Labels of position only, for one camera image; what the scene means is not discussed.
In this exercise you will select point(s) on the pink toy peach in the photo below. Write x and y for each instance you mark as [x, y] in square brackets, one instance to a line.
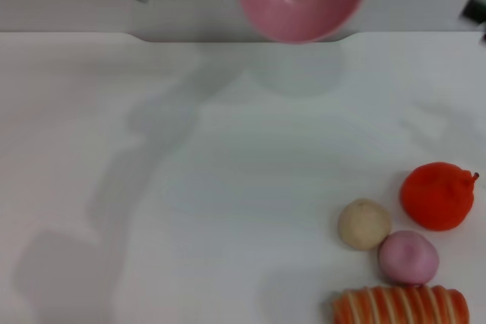
[408, 257]

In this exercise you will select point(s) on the beige round toy bun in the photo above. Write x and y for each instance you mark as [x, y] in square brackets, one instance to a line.
[364, 225]

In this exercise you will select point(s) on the red-orange toy fruit with stem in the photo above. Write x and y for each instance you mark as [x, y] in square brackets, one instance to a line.
[433, 199]

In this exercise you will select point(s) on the orange white-striped toy salmon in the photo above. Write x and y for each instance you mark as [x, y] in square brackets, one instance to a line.
[398, 307]

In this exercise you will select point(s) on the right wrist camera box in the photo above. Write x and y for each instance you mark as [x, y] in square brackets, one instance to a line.
[476, 9]

